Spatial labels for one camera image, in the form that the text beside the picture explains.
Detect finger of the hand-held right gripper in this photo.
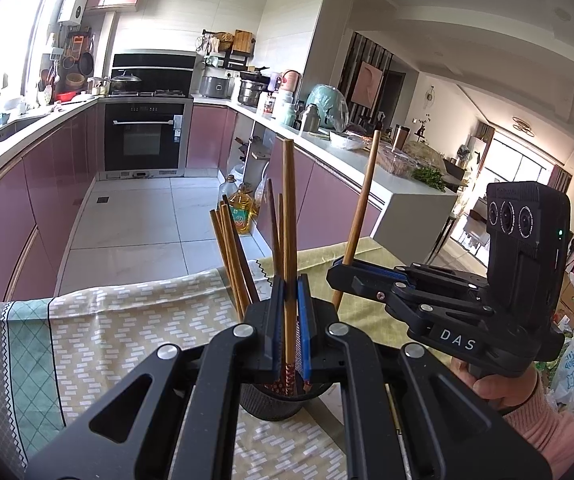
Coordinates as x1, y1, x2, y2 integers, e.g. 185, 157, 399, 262
326, 264, 493, 331
334, 257, 490, 291

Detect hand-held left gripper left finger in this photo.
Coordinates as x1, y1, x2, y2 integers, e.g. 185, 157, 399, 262
27, 276, 286, 480

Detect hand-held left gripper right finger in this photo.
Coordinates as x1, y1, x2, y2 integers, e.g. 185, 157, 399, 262
298, 275, 553, 480

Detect red-ended wooden chopstick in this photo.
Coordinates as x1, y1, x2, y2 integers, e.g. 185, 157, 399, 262
227, 217, 263, 306
282, 137, 302, 398
278, 192, 287, 281
218, 201, 254, 313
209, 209, 247, 321
266, 177, 282, 286
331, 130, 382, 313

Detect black mesh utensil holder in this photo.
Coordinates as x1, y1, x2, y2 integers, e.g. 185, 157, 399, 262
239, 300, 338, 423

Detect person's right forearm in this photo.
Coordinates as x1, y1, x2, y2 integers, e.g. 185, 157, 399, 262
500, 367, 574, 480

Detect person's right hand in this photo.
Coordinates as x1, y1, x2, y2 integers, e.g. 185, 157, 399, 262
452, 362, 538, 413

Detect cardboard box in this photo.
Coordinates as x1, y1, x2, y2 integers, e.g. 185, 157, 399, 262
557, 280, 574, 328

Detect balcony glass door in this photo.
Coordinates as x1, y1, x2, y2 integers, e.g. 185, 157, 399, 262
482, 127, 574, 196

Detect green herbs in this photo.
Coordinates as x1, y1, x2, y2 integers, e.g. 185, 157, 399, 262
411, 165, 447, 192

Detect clear plastic food container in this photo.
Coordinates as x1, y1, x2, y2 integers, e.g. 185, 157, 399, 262
374, 146, 420, 177

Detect white plastic bag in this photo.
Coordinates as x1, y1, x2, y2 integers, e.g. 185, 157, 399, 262
547, 332, 574, 406

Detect yellow cooking oil bottle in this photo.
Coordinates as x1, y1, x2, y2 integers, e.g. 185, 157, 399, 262
228, 184, 257, 235

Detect white bowl in plastic bag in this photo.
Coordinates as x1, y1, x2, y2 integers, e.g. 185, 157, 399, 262
328, 125, 369, 152

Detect patterned green yellow tablecloth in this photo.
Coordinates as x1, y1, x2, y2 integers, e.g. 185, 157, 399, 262
0, 237, 418, 480

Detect clear plastic bottle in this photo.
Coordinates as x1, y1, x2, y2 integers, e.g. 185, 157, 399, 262
218, 174, 240, 206

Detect steel thermos bottle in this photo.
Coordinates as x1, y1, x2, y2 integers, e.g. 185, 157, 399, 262
302, 102, 321, 134

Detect pale green appliance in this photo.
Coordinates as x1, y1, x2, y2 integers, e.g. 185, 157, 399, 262
306, 84, 350, 132

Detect white canister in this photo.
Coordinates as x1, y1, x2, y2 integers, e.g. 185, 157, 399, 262
274, 90, 296, 127

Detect pink kettle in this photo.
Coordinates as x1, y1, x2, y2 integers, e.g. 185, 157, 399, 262
280, 69, 303, 94

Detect pink base cabinets peninsula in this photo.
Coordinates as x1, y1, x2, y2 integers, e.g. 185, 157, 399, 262
186, 95, 460, 271

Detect steel steamer pot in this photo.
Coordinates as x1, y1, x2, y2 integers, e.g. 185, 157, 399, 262
237, 72, 269, 108

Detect grey rice cooker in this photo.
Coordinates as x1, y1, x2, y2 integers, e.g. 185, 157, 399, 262
198, 74, 234, 101

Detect built-in black oven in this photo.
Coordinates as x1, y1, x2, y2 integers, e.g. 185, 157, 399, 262
101, 97, 193, 178

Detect black countertop rack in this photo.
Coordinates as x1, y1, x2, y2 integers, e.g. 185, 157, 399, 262
200, 30, 259, 73

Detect wooden cutting board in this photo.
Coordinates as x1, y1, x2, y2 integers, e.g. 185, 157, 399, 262
232, 29, 256, 57

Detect pink base cabinets with sink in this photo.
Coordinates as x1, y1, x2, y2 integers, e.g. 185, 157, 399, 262
0, 97, 105, 303

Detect black range hood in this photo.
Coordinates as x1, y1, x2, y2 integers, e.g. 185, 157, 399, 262
111, 50, 197, 97

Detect black wok with lid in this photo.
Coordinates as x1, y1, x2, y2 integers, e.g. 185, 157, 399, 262
108, 71, 144, 94

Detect white pipe column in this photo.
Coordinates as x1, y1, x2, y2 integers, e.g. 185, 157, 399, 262
97, 10, 118, 81

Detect ring ceiling lamp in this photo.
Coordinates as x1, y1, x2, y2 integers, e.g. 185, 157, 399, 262
511, 115, 536, 138

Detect framed wall picture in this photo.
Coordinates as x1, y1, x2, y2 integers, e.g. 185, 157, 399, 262
353, 60, 384, 109

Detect dark slatted wall panel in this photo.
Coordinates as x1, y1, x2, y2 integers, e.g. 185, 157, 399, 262
339, 32, 393, 126

